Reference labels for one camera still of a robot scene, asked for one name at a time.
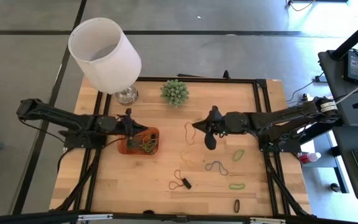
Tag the black office desk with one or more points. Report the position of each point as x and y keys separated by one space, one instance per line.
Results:
x=343 y=140

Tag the white power strip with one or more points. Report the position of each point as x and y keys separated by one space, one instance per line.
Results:
x=305 y=97

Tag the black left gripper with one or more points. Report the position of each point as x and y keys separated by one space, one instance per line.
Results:
x=123 y=126

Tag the green rubber band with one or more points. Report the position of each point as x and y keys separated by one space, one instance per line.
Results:
x=236 y=188
x=234 y=156
x=149 y=151

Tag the yellow rubber band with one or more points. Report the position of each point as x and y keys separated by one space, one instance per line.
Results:
x=182 y=157
x=148 y=138

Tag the red white bottle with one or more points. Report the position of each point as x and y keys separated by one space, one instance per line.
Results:
x=306 y=158

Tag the silver metal bracket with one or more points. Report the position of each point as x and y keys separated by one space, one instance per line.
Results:
x=95 y=217
x=266 y=220

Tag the black caster wheel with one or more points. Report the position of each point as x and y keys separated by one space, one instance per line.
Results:
x=336 y=187

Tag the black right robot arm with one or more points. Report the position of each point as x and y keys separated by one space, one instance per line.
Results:
x=291 y=119

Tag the long red rubber band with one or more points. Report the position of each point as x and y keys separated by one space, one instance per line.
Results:
x=169 y=186

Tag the teal blue rubber band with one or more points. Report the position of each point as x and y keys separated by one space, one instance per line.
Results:
x=205 y=167

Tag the black slanted pole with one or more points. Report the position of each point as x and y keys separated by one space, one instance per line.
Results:
x=353 y=37

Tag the wide black rubber band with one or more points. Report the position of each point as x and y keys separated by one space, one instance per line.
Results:
x=186 y=183

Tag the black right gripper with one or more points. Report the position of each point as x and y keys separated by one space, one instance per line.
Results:
x=235 y=123

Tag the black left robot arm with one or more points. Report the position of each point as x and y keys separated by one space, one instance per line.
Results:
x=57 y=116

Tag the orange plastic bin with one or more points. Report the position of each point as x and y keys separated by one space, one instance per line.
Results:
x=123 y=151

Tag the black power supply box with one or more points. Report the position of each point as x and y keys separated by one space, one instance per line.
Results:
x=354 y=67

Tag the white shade table lamp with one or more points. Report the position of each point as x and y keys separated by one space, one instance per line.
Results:
x=104 y=56

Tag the small black rubber band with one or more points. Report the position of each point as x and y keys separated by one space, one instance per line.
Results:
x=235 y=206

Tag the potted green succulent plant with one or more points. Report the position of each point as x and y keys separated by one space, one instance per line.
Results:
x=174 y=92

